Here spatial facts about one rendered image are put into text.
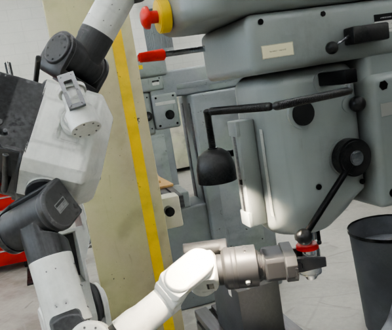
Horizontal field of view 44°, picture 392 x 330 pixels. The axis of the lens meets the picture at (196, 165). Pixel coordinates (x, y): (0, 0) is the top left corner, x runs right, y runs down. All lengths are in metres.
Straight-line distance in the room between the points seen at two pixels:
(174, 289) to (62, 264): 0.23
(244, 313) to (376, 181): 0.54
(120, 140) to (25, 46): 7.42
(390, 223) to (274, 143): 2.50
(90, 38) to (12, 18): 8.75
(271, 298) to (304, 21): 0.76
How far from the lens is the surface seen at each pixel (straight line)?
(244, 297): 1.32
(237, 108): 0.80
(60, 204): 1.07
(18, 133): 1.14
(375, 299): 3.11
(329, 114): 0.93
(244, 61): 0.86
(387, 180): 0.99
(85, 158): 1.12
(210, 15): 0.82
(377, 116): 0.97
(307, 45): 0.88
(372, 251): 2.96
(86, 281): 1.52
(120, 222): 2.70
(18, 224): 1.07
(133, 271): 2.78
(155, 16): 0.90
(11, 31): 9.98
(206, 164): 0.86
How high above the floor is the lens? 1.63
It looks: 9 degrees down
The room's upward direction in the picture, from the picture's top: 9 degrees counter-clockwise
